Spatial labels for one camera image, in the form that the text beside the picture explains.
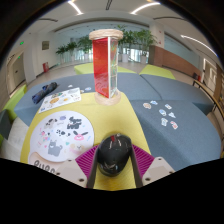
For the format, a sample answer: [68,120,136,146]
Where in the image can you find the group of ceiling lights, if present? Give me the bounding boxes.
[66,0,219,57]

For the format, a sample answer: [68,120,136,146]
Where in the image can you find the light wooden door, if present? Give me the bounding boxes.
[8,53,26,93]

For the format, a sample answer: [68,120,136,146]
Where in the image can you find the dark blue folded umbrella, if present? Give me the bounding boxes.
[31,82,58,104]

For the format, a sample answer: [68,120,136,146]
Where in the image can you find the green upholstered bench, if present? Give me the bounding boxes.
[73,62,136,76]
[1,84,28,122]
[139,63,176,80]

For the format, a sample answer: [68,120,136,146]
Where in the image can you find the row of potted plants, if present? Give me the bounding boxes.
[54,24,158,64]

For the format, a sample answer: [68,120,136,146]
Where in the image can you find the wooden frame chair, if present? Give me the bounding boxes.
[192,78,224,123]

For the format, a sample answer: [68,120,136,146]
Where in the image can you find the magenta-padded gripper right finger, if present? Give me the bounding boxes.
[129,143,176,189]

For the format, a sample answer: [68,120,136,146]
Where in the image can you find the group of small stickers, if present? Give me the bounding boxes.
[142,99,179,130]

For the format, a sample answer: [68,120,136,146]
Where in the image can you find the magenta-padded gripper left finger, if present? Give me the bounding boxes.
[54,143,101,190]

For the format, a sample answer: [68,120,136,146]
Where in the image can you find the dark grey cube seat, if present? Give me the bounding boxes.
[0,109,13,140]

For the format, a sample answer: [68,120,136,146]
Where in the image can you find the black computer mouse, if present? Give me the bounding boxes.
[96,133,133,178]

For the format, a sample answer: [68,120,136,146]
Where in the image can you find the white round puppy mouse pad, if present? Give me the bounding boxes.
[27,110,96,176]

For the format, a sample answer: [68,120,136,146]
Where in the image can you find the red panel tower wooden ends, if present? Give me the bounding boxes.
[88,28,124,107]

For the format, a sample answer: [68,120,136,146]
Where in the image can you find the grey upholstered bench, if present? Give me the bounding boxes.
[129,99,223,172]
[13,73,162,127]
[139,73,215,116]

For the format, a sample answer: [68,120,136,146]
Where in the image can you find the white sticker sheet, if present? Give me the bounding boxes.
[38,87,83,114]

